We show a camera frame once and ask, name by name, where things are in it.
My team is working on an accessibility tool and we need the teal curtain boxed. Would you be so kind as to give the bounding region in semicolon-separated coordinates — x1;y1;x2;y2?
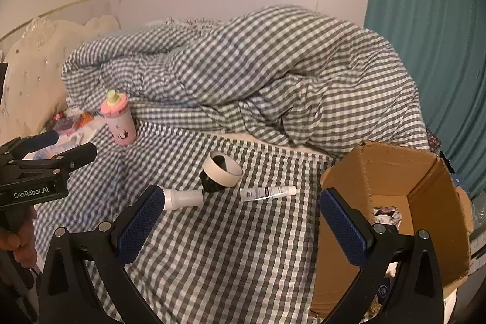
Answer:
362;0;486;203

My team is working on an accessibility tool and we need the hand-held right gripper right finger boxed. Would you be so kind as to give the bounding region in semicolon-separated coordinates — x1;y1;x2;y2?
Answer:
319;188;445;324

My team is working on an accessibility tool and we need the dark pink-edged box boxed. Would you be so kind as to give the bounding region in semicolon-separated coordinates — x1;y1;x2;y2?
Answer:
51;119;78;137

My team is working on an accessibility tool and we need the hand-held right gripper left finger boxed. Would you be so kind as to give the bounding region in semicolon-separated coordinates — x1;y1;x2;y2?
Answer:
36;184;166;324

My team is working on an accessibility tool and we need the brown cardboard box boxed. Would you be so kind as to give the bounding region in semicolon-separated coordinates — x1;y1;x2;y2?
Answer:
309;141;473;319

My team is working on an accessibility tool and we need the cream tufted pillow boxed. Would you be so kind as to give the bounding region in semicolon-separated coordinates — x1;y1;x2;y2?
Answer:
0;15;122;137

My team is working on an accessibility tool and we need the beige tape roll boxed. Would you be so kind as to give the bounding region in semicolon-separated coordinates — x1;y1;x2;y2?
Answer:
201;151;244;189

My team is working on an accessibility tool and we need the white plastic bottle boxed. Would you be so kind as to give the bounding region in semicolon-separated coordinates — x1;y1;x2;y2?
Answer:
159;187;204;211

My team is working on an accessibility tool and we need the grey checked bed sheet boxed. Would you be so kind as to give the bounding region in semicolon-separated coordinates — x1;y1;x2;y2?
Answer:
34;119;335;324

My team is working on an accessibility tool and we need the black round object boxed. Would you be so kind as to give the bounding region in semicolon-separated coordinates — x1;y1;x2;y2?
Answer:
199;155;236;193

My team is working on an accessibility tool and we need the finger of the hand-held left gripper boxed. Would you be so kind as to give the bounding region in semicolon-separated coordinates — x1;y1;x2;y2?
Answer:
11;142;98;173
0;130;61;158

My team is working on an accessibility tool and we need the grey checked duvet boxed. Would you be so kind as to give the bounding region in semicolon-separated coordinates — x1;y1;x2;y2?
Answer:
61;4;430;158

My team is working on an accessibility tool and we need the pink panda print bottle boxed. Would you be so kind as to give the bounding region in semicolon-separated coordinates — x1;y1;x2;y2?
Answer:
99;89;138;147

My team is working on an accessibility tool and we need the person's left hand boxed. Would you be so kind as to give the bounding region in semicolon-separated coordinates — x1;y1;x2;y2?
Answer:
0;212;37;264

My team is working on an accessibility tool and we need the dark floral cloth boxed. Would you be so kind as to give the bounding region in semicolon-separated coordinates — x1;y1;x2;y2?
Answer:
425;127;456;173

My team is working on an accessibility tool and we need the white squeeze tube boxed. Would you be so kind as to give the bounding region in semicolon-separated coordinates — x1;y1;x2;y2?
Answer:
241;185;297;202

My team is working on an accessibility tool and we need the grey printed packet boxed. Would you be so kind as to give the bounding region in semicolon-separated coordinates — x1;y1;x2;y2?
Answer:
370;206;405;228

